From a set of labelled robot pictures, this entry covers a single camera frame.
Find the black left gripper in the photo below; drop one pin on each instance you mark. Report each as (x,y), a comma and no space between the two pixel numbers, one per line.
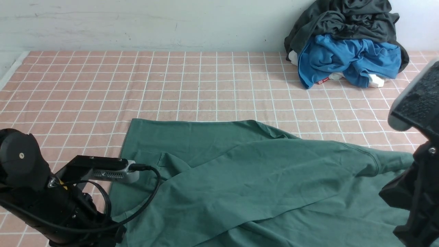
(66,216)

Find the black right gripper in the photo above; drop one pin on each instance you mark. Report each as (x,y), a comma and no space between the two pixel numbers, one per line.
(416,190)

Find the green long sleeve shirt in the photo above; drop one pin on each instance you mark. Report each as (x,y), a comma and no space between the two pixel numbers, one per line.
(247,184)

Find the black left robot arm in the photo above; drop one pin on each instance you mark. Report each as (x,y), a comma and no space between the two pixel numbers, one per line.
(23,165)

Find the blue crumpled shirt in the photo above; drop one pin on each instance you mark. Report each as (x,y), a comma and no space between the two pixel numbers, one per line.
(355,58)

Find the pink checkered table cloth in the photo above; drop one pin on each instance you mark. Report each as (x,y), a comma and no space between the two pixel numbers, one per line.
(82,102)

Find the dark grey crumpled garment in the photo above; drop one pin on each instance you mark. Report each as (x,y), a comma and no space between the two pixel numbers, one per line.
(347,19)

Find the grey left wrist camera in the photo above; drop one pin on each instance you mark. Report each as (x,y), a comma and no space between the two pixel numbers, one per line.
(119,175)

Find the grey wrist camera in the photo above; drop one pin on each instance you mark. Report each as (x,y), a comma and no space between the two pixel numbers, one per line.
(119,175)
(418,105)

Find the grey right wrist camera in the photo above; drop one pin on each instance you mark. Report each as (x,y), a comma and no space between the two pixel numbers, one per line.
(418,105)

